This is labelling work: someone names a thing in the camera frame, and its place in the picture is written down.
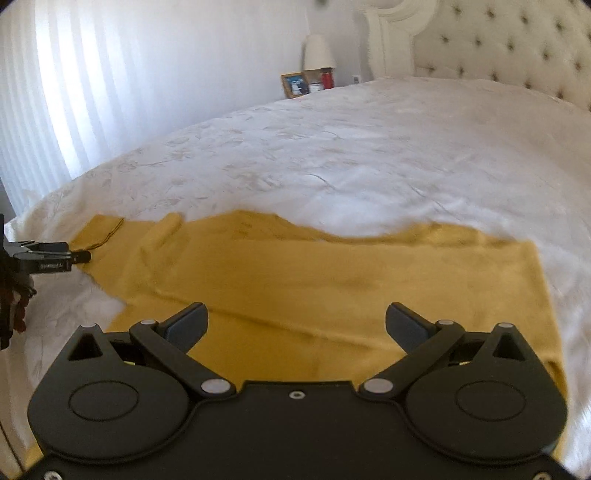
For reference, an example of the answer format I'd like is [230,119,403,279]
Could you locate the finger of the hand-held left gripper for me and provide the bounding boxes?
[7,240,71,254]
[33,250,92,274]

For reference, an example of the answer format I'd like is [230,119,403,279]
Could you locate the white bed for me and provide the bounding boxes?
[0,76,591,480]

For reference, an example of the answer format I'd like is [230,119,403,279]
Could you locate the wooden photo frame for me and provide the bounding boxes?
[280,71,310,99]

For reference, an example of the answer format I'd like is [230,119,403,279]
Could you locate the white curtain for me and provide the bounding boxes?
[0,0,153,217]

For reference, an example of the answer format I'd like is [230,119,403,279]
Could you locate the cream tufted headboard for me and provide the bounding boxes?
[362,0,591,112]

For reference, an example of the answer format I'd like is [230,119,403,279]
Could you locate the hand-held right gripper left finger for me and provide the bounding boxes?
[56,302,234,400]

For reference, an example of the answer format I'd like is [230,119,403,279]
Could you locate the yellow towel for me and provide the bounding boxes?
[71,210,568,402]

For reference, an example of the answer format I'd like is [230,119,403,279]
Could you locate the person's left hand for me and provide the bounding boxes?
[8,277,32,334]

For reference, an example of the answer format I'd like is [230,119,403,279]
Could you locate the white table lamp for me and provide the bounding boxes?
[302,33,336,72]

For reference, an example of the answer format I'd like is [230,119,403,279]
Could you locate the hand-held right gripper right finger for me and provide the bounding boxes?
[359,302,542,400]

